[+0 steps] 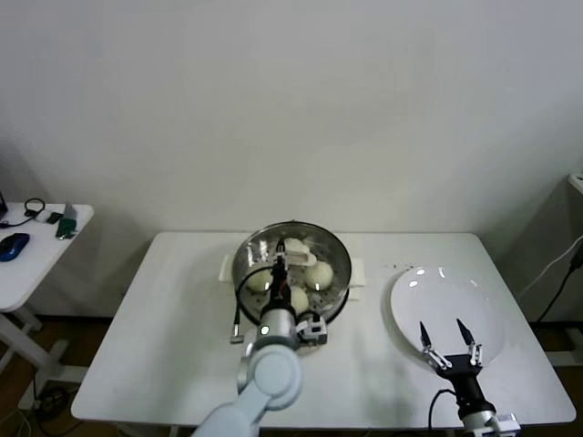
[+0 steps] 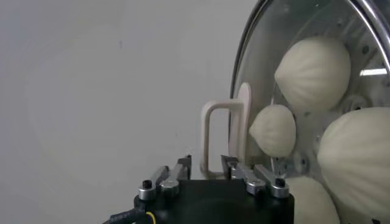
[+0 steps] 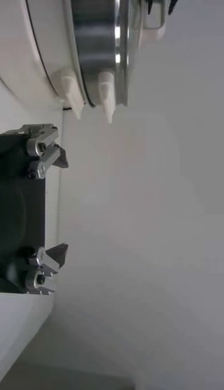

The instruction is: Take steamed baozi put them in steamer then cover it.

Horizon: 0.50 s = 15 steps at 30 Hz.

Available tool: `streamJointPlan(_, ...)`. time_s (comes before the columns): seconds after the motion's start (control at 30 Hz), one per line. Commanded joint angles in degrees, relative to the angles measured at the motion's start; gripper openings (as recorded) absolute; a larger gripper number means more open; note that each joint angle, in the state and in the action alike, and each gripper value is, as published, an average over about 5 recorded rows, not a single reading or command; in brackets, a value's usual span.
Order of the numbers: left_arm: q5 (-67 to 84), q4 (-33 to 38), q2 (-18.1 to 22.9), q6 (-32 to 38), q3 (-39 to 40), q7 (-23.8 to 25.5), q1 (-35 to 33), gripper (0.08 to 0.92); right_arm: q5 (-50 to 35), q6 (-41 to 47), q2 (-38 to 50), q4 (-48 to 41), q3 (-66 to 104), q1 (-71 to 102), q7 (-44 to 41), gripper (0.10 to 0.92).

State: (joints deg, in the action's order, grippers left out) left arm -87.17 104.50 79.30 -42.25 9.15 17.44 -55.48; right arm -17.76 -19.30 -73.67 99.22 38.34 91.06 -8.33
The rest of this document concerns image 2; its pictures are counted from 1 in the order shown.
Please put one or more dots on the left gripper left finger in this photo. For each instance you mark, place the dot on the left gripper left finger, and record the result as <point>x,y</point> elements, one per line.
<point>170,179</point>

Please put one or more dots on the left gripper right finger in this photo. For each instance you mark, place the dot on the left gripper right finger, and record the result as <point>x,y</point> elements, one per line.
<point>253,179</point>

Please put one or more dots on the white steamed baozi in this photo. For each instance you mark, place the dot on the white steamed baozi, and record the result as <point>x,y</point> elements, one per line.
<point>314,73</point>
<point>356,164</point>
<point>274,131</point>
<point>310,202</point>

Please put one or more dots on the stainless perforated steamer basket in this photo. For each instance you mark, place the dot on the stainless perforated steamer basket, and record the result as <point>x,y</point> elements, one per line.
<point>350,30</point>

